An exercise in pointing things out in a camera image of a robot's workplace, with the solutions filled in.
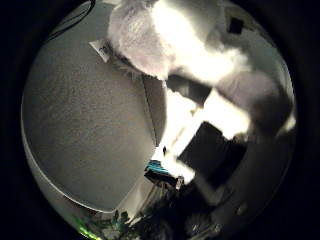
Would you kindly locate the clear plastic wrap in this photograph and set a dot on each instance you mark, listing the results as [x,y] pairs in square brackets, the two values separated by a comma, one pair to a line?
[173,40]

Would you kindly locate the teal ribbed control box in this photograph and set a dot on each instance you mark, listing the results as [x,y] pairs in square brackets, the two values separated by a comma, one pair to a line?
[156,166]

